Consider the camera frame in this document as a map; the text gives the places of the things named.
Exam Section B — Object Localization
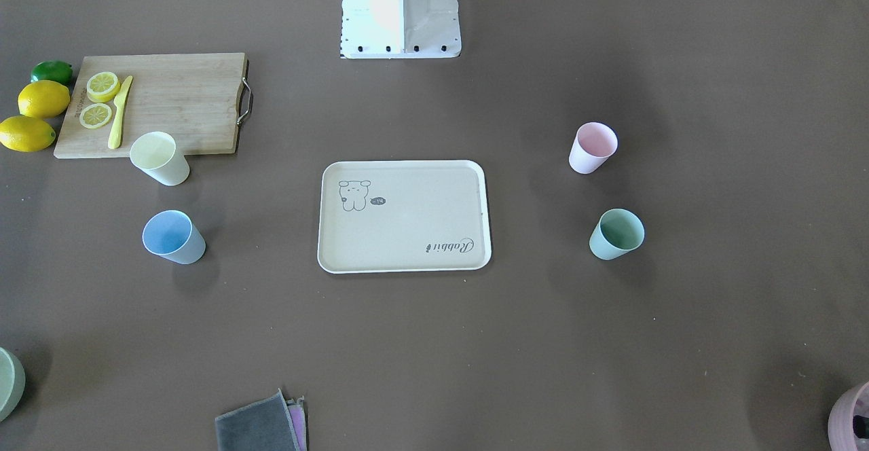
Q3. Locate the pink folded cloth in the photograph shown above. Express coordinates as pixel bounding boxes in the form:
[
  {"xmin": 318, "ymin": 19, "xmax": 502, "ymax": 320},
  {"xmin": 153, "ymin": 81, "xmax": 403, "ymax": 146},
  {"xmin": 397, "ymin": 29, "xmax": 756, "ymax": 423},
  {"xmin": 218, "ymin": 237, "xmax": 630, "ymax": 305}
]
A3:
[{"xmin": 286, "ymin": 396, "xmax": 308, "ymax": 451}]

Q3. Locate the green lime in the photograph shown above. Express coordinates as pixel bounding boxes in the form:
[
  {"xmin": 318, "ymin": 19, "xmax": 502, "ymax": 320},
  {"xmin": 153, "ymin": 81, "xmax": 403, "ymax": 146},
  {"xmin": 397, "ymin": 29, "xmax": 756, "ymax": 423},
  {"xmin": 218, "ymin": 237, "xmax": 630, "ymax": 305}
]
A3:
[{"xmin": 31, "ymin": 60, "xmax": 73, "ymax": 86}]

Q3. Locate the lower whole lemon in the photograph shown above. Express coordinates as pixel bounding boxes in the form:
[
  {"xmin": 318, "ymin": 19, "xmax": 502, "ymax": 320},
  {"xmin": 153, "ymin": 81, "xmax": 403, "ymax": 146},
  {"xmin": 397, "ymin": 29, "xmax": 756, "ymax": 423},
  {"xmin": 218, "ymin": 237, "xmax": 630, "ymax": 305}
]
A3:
[{"xmin": 1, "ymin": 115, "xmax": 56, "ymax": 153}]

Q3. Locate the upper whole lemon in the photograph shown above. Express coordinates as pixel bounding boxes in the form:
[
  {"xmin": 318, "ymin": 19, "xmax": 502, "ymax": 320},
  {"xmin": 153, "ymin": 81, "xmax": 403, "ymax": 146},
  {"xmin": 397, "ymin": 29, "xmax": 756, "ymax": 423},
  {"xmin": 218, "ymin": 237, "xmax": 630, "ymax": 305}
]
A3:
[{"xmin": 18, "ymin": 80, "xmax": 71, "ymax": 119}]

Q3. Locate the bamboo cutting board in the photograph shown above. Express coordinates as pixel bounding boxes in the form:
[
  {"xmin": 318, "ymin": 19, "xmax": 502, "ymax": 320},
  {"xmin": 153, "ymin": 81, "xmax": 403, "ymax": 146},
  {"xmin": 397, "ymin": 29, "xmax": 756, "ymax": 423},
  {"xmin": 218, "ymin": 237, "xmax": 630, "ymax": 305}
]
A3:
[{"xmin": 54, "ymin": 52, "xmax": 251, "ymax": 159}]

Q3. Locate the green bowl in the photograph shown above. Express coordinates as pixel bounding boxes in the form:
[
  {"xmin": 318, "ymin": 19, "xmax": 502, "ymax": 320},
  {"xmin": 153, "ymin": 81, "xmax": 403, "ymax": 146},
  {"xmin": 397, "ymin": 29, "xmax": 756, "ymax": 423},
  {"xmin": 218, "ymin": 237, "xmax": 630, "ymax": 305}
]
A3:
[{"xmin": 0, "ymin": 348, "xmax": 26, "ymax": 421}]

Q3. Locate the lemon slice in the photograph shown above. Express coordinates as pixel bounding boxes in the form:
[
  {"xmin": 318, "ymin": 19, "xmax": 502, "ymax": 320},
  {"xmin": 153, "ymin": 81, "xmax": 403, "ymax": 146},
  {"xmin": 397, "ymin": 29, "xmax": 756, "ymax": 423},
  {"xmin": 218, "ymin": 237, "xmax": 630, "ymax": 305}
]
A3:
[
  {"xmin": 78, "ymin": 103, "xmax": 113, "ymax": 130},
  {"xmin": 85, "ymin": 71, "xmax": 121, "ymax": 103}
]

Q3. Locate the upper lemon slice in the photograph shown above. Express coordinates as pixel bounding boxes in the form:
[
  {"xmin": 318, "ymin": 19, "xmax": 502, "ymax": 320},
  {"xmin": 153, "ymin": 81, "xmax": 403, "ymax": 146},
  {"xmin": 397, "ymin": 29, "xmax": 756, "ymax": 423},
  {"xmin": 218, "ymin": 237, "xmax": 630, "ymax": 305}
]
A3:
[{"xmin": 85, "ymin": 71, "xmax": 121, "ymax": 103}]

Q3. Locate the whole lemon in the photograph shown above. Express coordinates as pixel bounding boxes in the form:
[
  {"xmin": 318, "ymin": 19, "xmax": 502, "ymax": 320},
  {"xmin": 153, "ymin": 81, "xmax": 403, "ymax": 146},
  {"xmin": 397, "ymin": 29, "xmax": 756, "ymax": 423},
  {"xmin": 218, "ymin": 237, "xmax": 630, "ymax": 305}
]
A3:
[
  {"xmin": 1, "ymin": 115, "xmax": 56, "ymax": 153},
  {"xmin": 18, "ymin": 80, "xmax": 71, "ymax": 119}
]

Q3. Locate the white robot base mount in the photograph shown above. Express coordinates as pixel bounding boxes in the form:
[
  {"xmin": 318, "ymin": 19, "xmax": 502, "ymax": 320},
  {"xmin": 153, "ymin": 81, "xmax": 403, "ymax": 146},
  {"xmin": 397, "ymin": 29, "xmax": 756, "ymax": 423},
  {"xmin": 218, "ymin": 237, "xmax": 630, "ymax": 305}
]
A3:
[{"xmin": 339, "ymin": 0, "xmax": 462, "ymax": 59}]

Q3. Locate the pink cup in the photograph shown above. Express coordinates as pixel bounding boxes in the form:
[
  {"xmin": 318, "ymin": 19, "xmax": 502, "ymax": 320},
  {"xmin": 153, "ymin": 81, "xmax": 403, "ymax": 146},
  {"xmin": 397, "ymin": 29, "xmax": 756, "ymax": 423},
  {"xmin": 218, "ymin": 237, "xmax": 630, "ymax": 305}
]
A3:
[{"xmin": 568, "ymin": 121, "xmax": 618, "ymax": 175}]

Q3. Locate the grey folded cloth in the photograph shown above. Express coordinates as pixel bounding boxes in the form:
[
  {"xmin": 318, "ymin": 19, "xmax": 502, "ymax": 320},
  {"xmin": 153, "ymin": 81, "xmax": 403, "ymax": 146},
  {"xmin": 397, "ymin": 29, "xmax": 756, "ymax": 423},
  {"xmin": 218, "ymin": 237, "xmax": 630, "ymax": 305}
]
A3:
[{"xmin": 215, "ymin": 391, "xmax": 296, "ymax": 450}]

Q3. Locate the pink bowl with ice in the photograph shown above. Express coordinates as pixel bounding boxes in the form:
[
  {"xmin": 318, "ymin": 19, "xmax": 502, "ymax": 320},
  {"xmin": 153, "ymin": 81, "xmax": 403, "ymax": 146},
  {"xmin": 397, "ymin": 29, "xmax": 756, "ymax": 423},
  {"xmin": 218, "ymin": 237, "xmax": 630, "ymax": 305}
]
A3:
[{"xmin": 828, "ymin": 382, "xmax": 868, "ymax": 450}]

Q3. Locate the mint green cup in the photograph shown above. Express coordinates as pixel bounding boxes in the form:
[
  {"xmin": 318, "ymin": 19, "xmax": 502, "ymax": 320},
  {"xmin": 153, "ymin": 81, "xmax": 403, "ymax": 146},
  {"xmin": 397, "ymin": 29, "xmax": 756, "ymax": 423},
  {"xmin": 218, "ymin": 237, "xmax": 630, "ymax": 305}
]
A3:
[{"xmin": 589, "ymin": 209, "xmax": 646, "ymax": 260}]

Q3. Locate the yellow plastic knife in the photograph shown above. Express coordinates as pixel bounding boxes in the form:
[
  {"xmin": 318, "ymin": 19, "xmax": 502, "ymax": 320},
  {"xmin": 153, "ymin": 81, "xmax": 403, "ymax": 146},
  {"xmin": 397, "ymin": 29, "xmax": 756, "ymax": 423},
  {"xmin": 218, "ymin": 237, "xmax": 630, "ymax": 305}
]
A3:
[{"xmin": 107, "ymin": 75, "xmax": 134, "ymax": 149}]

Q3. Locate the pale yellow cup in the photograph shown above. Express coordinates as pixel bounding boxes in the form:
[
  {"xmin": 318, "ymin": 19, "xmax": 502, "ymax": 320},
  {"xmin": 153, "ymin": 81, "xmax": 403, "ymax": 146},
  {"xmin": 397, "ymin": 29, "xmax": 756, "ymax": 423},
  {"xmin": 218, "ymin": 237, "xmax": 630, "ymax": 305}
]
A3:
[{"xmin": 129, "ymin": 131, "xmax": 190, "ymax": 187}]

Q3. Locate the light blue cup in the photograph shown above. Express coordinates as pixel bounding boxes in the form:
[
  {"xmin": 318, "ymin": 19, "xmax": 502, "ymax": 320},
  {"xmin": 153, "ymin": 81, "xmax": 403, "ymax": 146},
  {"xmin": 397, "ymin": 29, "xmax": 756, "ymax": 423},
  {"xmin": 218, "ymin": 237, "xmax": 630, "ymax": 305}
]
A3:
[{"xmin": 142, "ymin": 210, "xmax": 207, "ymax": 265}]

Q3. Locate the lower lemon slice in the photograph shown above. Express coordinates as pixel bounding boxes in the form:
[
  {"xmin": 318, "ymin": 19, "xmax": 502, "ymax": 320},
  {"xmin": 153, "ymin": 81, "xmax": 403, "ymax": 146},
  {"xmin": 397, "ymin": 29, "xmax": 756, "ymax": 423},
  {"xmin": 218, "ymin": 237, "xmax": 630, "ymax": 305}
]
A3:
[{"xmin": 78, "ymin": 103, "xmax": 113, "ymax": 130}]

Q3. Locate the cream rabbit print tray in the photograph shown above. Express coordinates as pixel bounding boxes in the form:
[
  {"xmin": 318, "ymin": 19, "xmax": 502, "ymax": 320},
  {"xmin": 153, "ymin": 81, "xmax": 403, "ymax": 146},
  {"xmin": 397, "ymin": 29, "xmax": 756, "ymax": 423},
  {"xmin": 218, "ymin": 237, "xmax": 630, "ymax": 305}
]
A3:
[{"xmin": 317, "ymin": 160, "xmax": 492, "ymax": 274}]

